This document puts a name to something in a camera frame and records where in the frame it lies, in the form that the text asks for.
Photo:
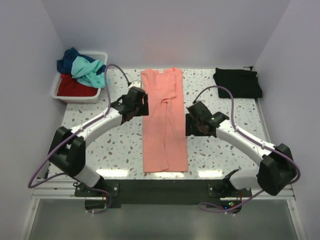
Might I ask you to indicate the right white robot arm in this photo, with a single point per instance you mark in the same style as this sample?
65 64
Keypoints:
276 168

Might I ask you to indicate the pink t shirt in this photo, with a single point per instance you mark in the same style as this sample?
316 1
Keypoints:
163 129

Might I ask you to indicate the folded black t shirt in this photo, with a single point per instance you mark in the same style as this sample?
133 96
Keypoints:
240 82

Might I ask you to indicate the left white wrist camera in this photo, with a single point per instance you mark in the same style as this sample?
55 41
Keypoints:
136 83

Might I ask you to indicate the white plastic laundry basket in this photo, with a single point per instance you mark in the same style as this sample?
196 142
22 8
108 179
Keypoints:
97 55

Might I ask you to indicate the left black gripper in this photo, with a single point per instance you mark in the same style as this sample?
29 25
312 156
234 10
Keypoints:
143 110

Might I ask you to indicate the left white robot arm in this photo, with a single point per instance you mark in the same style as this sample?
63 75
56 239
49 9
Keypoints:
68 148

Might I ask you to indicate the teal t shirt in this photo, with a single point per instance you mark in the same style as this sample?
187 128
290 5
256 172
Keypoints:
90 74

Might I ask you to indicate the aluminium frame rail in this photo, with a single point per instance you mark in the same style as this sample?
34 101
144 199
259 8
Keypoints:
157 189

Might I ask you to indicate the red t shirt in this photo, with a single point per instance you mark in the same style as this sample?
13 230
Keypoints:
70 87

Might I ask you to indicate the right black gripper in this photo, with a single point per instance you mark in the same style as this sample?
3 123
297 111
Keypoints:
190 129

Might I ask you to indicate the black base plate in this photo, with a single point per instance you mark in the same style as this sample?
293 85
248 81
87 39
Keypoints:
106 201

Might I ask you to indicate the navy blue t shirt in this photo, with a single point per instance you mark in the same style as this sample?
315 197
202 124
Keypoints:
64 65

